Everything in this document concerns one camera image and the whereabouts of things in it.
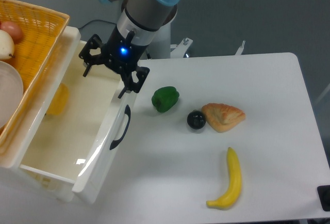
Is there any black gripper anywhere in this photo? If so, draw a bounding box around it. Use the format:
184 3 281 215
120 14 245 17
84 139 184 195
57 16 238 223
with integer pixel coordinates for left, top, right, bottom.
78 25 151 99

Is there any yellow bell pepper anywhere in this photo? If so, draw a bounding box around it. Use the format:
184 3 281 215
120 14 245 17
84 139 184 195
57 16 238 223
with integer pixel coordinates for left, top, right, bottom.
46 83 70 115

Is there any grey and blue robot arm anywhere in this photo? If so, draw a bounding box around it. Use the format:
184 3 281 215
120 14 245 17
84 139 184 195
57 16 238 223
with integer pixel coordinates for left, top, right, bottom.
79 0 180 97

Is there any green bell pepper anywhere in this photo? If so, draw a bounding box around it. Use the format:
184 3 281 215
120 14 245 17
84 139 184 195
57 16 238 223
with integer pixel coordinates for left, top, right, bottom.
152 86 179 113

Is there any white open drawer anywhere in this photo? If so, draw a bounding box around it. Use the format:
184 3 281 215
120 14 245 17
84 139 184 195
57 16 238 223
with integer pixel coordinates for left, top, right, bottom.
20 42 136 203

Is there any white drawer cabinet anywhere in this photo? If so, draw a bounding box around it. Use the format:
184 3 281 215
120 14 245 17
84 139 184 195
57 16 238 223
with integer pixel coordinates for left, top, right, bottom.
1 26 81 198

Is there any yellow woven basket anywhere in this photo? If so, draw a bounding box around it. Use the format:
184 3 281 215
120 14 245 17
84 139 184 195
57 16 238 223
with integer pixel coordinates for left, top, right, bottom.
1 0 70 154

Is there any black round knob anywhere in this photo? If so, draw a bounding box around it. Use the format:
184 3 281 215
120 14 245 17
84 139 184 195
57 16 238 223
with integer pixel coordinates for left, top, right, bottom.
187 110 206 130

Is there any red apple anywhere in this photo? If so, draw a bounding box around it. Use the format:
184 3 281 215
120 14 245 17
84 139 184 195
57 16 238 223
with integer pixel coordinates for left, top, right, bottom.
1 21 24 43

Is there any white plate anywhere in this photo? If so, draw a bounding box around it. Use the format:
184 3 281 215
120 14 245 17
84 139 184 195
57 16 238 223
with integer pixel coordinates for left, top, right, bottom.
1 61 23 128

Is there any white pear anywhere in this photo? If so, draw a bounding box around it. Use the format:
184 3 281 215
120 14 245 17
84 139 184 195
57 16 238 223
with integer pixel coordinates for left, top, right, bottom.
0 30 15 60

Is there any triangular pastry bread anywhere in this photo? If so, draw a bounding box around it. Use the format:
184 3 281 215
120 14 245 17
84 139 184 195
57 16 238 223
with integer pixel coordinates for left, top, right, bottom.
201 103 246 133

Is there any yellow banana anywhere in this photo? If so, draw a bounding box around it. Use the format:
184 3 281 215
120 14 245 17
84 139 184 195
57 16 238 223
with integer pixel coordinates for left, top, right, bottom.
206 147 242 210

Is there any black device at edge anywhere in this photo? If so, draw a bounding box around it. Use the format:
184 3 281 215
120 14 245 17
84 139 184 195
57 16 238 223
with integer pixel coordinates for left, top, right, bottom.
317 185 330 212

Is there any black cable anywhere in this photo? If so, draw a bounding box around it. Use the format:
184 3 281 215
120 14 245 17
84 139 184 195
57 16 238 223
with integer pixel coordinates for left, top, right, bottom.
78 19 118 31

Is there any black drawer handle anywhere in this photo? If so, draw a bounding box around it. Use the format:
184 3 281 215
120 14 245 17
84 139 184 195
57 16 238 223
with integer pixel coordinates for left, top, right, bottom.
109 105 131 150

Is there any white table bracket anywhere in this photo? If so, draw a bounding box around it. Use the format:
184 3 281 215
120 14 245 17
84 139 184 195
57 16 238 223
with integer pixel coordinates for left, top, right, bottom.
235 40 245 55

